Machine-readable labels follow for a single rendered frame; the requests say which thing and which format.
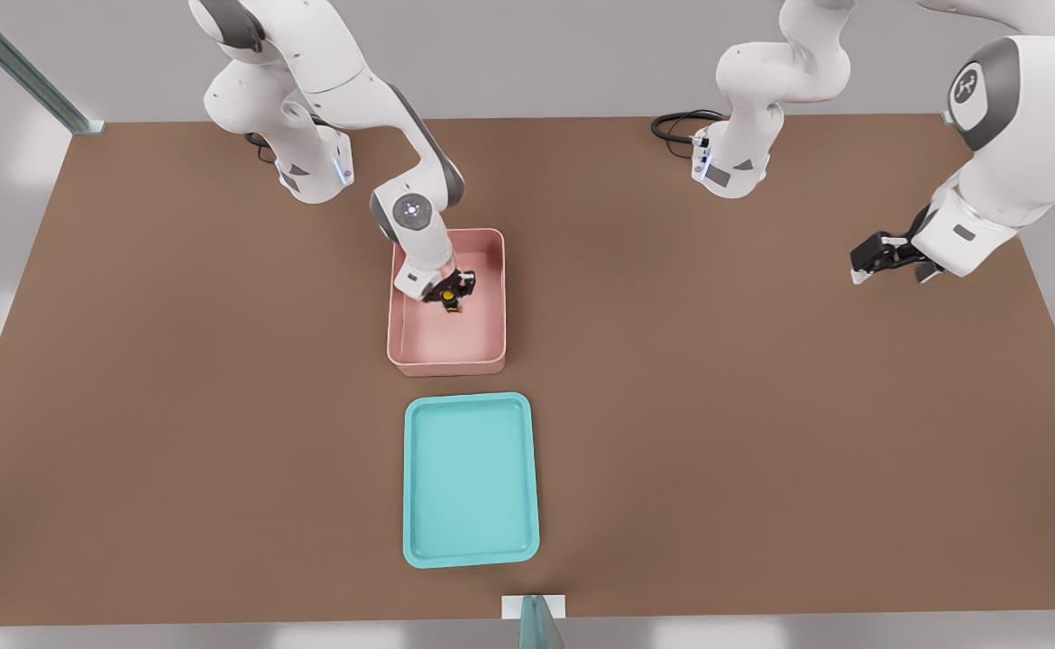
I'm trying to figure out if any pink plastic box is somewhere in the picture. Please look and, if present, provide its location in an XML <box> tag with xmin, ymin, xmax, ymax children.
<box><xmin>387</xmin><ymin>228</ymin><xmax>507</xmax><ymax>377</ymax></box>

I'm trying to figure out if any pale blue-green tray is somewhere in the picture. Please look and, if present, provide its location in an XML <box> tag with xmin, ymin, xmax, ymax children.
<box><xmin>402</xmin><ymin>392</ymin><xmax>541</xmax><ymax>570</ymax></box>

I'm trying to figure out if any black cable loop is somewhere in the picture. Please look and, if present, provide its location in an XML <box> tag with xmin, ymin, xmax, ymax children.
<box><xmin>651</xmin><ymin>110</ymin><xmax>728</xmax><ymax>160</ymax></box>
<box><xmin>244</xmin><ymin>115</ymin><xmax>334</xmax><ymax>165</ymax></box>

